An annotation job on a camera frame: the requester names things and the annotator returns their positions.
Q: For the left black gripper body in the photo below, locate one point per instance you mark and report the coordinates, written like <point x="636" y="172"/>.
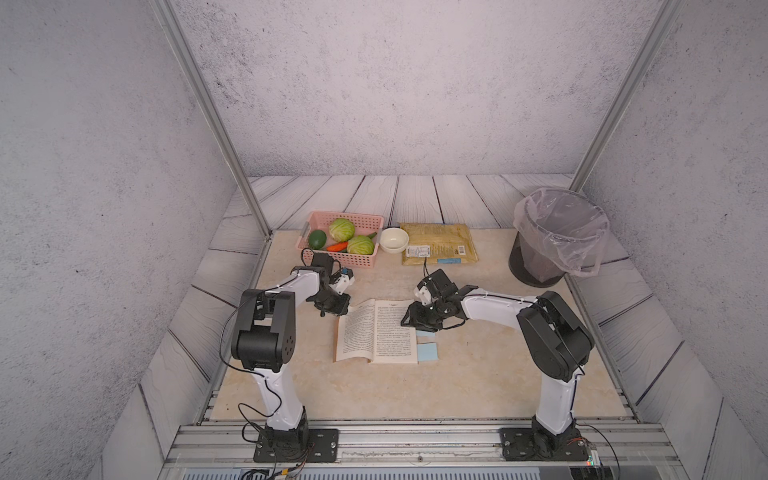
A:
<point x="332" y="302"/>

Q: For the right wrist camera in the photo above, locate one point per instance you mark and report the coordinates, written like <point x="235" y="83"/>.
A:
<point x="434" y="287"/>

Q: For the lower blue sticky note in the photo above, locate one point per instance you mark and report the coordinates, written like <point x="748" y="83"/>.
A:
<point x="427" y="352"/>

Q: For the green cabbage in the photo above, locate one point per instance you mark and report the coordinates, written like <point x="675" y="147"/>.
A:
<point x="341" y="230"/>
<point x="360" y="245"/>

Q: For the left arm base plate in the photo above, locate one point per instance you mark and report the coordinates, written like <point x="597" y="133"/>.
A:
<point x="297" y="445"/>

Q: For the yellow grain bag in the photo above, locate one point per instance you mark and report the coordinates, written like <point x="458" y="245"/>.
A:
<point x="438" y="244"/>

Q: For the left aluminium frame post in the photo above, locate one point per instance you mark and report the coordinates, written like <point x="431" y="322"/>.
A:
<point x="182" y="51"/>

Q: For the right aluminium frame post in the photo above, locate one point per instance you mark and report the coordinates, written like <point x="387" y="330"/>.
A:
<point x="649" y="48"/>

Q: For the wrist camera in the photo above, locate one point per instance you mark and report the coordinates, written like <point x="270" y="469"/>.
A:
<point x="341" y="280"/>
<point x="434" y="287"/>

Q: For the dark green avocado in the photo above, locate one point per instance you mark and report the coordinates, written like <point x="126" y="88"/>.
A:
<point x="317" y="239"/>

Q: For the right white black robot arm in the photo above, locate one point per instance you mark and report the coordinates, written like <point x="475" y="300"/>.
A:
<point x="559" y="345"/>

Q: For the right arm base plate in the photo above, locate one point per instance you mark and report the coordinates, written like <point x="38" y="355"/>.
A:
<point x="528" y="444"/>

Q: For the brown black paperback book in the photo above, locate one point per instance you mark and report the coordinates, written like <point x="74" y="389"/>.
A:
<point x="372" y="331"/>

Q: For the black trash bin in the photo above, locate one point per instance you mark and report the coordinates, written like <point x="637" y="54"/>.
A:
<point x="531" y="267"/>

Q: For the white ceramic bowl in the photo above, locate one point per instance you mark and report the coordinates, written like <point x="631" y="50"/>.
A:
<point x="394" y="240"/>

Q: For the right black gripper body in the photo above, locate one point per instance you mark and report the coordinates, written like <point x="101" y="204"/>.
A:
<point x="426" y="317"/>

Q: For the back green cabbage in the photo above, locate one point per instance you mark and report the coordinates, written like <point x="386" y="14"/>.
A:
<point x="341" y="230"/>

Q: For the red chili pepper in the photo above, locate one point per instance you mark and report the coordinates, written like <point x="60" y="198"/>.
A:
<point x="338" y="247"/>

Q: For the pink plastic basket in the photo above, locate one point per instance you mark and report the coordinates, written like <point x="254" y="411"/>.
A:
<point x="366" y="224"/>

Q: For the front green cabbage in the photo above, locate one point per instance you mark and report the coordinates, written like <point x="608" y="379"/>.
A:
<point x="360" y="245"/>

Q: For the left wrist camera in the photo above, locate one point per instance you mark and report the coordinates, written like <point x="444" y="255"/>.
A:
<point x="341" y="280"/>

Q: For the aluminium frame post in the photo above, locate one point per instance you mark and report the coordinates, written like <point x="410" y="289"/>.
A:
<point x="182" y="51"/>
<point x="649" y="48"/>

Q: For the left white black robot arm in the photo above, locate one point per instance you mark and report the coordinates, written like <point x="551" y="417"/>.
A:
<point x="264" y="339"/>

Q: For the aluminium mounting rail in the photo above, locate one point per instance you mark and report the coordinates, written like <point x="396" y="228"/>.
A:
<point x="622" y="445"/>

